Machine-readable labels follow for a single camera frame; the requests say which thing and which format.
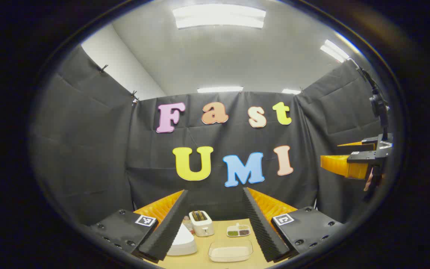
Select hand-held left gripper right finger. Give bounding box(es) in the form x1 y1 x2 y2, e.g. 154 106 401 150
242 188 346 263

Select clear glass dish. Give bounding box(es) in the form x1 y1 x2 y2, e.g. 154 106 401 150
208 239 254 263

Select white divided dish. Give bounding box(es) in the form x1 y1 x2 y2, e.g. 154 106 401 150
226 223 251 237

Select white toaster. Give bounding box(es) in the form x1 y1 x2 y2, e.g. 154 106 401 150
189 210 215 237

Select white rice cooker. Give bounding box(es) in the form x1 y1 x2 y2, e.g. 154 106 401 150
166 223 197 256

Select black backdrop cloth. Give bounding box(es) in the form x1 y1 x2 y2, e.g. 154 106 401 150
30 45 391 228

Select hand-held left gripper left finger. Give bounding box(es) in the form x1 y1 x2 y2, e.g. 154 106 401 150
90 189 188 264

